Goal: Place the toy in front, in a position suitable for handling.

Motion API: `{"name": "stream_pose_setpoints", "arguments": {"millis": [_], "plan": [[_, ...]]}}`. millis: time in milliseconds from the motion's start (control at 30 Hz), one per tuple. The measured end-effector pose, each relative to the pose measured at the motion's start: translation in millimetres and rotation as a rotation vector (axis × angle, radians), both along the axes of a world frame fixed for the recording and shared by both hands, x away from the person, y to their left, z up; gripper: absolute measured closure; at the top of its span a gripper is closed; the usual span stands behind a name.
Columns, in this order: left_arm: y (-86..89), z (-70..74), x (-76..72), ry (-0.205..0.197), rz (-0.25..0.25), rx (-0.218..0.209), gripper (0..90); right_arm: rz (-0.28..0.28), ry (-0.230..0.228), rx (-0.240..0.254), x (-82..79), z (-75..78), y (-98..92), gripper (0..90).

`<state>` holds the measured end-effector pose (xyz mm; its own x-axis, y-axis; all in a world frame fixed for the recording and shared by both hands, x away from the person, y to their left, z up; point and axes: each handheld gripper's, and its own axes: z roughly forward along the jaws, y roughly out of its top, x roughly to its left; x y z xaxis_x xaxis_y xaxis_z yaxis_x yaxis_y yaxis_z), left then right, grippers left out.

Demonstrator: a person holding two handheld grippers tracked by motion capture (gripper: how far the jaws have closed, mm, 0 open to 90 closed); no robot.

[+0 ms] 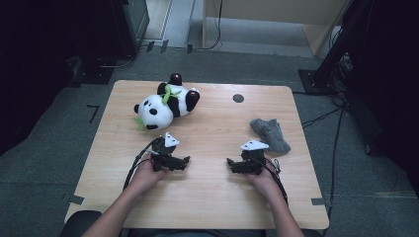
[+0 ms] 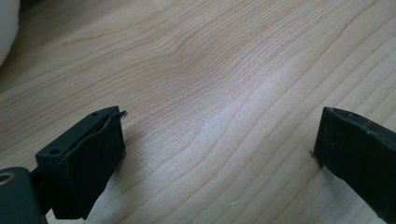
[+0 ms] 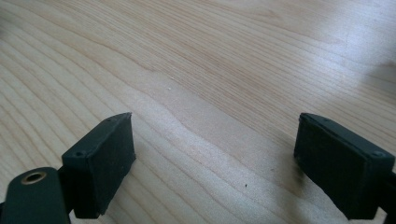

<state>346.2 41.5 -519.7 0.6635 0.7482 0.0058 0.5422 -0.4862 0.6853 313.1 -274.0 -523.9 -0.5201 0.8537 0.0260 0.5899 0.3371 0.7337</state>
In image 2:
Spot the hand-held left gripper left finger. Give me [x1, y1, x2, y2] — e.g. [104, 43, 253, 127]
[35, 105, 129, 220]

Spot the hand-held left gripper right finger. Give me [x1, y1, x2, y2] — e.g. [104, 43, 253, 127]
[311, 106, 396, 224]

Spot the black and white panda plush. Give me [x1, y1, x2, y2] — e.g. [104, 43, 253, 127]
[0, 0, 21, 66]

